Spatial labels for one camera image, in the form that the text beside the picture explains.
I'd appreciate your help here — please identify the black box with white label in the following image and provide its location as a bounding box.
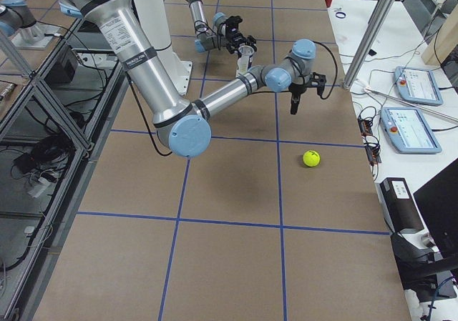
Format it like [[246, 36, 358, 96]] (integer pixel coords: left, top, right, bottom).
[[379, 177, 424, 234]]

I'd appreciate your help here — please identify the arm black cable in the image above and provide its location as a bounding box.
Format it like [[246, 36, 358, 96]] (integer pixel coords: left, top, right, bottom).
[[307, 41, 340, 100]]

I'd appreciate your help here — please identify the blue tape roll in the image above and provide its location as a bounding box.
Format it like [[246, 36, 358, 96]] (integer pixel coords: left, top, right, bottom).
[[335, 11, 346, 19]]

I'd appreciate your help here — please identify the blue teach pendant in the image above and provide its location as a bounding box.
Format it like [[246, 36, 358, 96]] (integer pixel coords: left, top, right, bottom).
[[381, 107, 442, 154], [394, 66, 444, 106]]

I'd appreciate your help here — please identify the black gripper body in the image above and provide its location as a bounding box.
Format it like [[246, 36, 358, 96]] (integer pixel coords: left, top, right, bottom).
[[288, 72, 326, 97], [224, 16, 256, 54]]

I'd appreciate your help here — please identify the third robot arm behind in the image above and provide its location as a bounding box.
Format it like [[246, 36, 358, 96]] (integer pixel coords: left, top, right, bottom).
[[1, 0, 52, 50]]

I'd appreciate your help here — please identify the diagonal metal brace rod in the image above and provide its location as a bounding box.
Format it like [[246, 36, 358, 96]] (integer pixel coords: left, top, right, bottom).
[[356, 79, 458, 124]]

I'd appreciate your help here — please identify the small circuit board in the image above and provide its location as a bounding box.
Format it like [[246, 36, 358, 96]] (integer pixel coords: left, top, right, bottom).
[[357, 107, 381, 167]]

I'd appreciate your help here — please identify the tennis ball with Wilson 3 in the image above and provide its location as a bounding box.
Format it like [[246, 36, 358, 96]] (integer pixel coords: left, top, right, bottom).
[[302, 150, 321, 167]]

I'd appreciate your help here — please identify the far blue teach pendant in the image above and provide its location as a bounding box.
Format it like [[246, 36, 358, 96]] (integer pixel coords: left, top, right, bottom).
[[394, 66, 444, 106]]

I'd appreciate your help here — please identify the aluminium frame rack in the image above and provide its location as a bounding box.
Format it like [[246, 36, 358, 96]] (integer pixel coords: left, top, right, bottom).
[[1, 9, 126, 320]]

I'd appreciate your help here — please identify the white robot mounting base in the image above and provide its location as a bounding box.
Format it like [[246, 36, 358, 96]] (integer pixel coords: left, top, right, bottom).
[[157, 48, 193, 96]]

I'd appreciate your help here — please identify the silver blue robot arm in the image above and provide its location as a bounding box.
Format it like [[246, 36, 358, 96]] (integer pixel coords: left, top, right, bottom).
[[59, 0, 326, 158], [186, 0, 257, 56]]

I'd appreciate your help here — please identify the near blue teach pendant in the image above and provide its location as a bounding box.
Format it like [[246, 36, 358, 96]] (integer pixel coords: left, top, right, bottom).
[[381, 107, 442, 154]]

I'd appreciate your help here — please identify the aluminium frame post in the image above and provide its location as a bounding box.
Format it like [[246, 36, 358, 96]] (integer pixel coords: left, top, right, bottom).
[[343, 0, 395, 90]]

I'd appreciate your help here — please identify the clear Wilson tennis ball can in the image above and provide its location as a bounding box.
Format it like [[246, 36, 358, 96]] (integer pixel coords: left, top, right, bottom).
[[235, 45, 255, 77]]

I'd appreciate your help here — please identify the black computer monitor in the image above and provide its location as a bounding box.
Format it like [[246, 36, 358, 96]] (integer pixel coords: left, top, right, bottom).
[[414, 159, 457, 255]]

